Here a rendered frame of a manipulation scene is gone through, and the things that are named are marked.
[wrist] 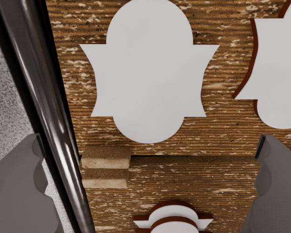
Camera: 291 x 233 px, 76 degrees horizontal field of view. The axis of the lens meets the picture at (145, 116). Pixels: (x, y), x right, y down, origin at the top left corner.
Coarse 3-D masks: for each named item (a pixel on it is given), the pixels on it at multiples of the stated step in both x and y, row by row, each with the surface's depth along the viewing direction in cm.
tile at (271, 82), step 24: (288, 0) 16; (264, 24) 16; (288, 24) 16; (264, 48) 17; (288, 48) 17; (264, 72) 18; (288, 72) 18; (240, 96) 20; (264, 96) 20; (288, 96) 20; (264, 120) 21; (288, 120) 21
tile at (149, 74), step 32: (160, 0) 16; (128, 32) 17; (160, 32) 17; (96, 64) 18; (128, 64) 18; (160, 64) 18; (192, 64) 18; (128, 96) 20; (160, 96) 20; (192, 96) 20; (128, 128) 22; (160, 128) 22
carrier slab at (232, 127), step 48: (48, 0) 16; (96, 0) 16; (192, 0) 16; (240, 0) 16; (240, 48) 18; (96, 96) 21; (96, 144) 24; (144, 144) 24; (192, 144) 24; (240, 144) 24; (288, 144) 24
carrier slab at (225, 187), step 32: (160, 160) 26; (192, 160) 26; (224, 160) 26; (256, 160) 26; (96, 192) 29; (128, 192) 29; (160, 192) 29; (192, 192) 29; (224, 192) 29; (256, 192) 29; (96, 224) 33; (128, 224) 33; (224, 224) 33
